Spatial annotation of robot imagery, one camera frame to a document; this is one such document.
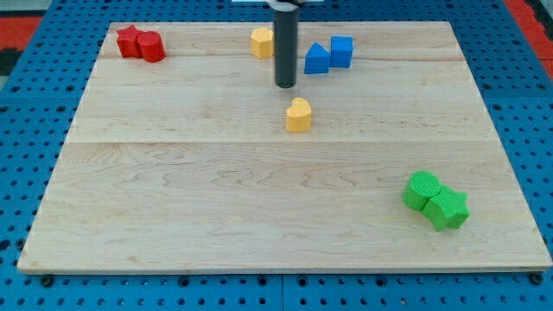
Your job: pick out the white rod mount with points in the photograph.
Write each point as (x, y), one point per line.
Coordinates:
(279, 4)

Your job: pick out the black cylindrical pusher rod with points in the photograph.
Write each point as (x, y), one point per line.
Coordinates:
(285, 27)

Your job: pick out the red star block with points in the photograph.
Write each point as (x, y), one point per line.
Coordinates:
(127, 42)

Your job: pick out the green star block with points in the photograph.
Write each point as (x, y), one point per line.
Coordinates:
(447, 209)

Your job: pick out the yellow hexagon block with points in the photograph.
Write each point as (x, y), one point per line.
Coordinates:
(262, 43)

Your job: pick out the blue triangle block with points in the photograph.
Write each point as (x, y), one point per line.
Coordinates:
(317, 60)

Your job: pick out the blue cube block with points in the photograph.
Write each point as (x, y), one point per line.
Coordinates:
(341, 51)

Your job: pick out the yellow heart block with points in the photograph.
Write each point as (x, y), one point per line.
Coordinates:
(298, 116)

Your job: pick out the red cylinder block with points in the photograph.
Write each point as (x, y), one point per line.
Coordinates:
(151, 46)

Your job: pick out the light wooden board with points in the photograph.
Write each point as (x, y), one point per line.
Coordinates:
(185, 166)

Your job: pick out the green cylinder block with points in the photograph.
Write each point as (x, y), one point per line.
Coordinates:
(421, 186)

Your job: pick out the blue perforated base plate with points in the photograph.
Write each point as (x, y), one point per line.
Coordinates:
(41, 94)

